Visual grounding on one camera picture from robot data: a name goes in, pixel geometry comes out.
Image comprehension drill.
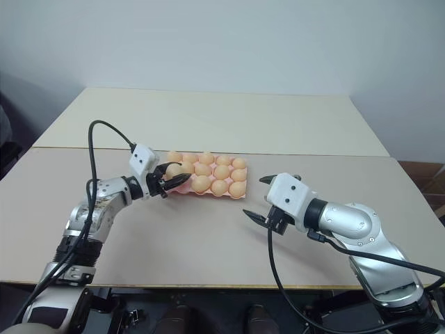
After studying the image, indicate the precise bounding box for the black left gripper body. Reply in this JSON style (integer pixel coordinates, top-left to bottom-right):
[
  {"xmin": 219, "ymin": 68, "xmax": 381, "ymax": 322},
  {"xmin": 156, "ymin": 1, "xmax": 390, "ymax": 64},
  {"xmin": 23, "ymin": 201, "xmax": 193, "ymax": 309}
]
[{"xmin": 145, "ymin": 165, "xmax": 170, "ymax": 200}]

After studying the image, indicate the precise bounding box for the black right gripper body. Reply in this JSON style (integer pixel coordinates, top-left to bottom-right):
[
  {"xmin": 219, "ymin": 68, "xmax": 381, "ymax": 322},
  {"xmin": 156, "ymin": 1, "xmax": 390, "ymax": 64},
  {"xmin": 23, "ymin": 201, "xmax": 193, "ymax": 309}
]
[{"xmin": 265, "ymin": 205, "xmax": 292, "ymax": 237}]

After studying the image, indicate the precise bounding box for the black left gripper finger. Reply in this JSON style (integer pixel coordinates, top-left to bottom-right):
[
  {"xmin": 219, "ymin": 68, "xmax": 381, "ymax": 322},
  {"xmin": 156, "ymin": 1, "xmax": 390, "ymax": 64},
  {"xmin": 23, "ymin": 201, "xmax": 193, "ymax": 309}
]
[
  {"xmin": 154, "ymin": 161, "xmax": 184, "ymax": 175},
  {"xmin": 163, "ymin": 173, "xmax": 193, "ymax": 191}
]

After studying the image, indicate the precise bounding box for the pink egg carton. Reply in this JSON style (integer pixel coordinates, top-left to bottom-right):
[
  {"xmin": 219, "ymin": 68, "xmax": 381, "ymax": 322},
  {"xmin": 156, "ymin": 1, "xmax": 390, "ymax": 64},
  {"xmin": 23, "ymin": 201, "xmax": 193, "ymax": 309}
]
[{"xmin": 162, "ymin": 151, "xmax": 249, "ymax": 200}]

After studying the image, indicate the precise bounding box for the dark brown rounded shape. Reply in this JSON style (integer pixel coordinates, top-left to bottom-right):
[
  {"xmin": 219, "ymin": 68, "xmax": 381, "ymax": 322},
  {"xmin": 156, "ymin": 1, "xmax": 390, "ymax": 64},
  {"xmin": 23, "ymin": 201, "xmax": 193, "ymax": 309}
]
[
  {"xmin": 245, "ymin": 303, "xmax": 278, "ymax": 334},
  {"xmin": 162, "ymin": 303, "xmax": 194, "ymax": 334}
]

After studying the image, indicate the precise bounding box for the dark chair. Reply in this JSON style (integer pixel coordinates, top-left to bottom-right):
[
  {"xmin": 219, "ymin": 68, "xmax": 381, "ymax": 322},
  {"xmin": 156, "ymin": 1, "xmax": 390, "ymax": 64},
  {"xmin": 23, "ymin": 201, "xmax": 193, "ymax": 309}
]
[{"xmin": 0, "ymin": 90, "xmax": 24, "ymax": 182}]

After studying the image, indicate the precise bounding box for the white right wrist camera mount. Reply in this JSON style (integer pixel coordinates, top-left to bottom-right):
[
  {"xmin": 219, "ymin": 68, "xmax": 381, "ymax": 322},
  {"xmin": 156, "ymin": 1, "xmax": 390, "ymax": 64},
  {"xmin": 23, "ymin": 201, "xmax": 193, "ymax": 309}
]
[{"xmin": 265, "ymin": 171, "xmax": 316, "ymax": 230}]

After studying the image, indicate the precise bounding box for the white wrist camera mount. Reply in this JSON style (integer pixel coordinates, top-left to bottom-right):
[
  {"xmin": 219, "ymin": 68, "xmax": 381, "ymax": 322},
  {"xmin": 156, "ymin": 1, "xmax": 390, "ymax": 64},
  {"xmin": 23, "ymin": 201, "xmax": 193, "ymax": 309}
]
[
  {"xmin": 127, "ymin": 143, "xmax": 161, "ymax": 182},
  {"xmin": 265, "ymin": 171, "xmax": 316, "ymax": 230}
]

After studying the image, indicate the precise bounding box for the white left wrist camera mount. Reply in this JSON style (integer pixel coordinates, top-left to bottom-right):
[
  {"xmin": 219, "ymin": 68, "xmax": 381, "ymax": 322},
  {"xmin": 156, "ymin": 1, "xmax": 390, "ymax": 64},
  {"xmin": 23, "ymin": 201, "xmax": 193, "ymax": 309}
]
[{"xmin": 127, "ymin": 143, "xmax": 161, "ymax": 182}]

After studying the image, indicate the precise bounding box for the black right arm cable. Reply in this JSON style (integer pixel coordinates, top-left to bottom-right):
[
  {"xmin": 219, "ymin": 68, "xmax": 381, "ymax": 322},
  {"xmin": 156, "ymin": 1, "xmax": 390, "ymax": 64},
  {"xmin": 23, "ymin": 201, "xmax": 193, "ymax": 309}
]
[{"xmin": 266, "ymin": 217, "xmax": 445, "ymax": 332}]

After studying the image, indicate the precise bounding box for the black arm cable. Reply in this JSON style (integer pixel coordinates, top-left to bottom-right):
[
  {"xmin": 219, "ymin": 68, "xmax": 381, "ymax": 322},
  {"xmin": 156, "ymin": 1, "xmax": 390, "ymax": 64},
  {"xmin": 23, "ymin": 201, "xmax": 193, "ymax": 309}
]
[
  {"xmin": 19, "ymin": 120, "xmax": 138, "ymax": 318},
  {"xmin": 266, "ymin": 217, "xmax": 445, "ymax": 332}
]

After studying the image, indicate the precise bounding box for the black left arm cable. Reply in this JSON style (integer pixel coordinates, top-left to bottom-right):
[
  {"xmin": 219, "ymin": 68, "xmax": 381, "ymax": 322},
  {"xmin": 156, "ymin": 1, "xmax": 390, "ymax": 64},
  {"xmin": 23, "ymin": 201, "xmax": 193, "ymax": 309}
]
[{"xmin": 19, "ymin": 120, "xmax": 138, "ymax": 318}]

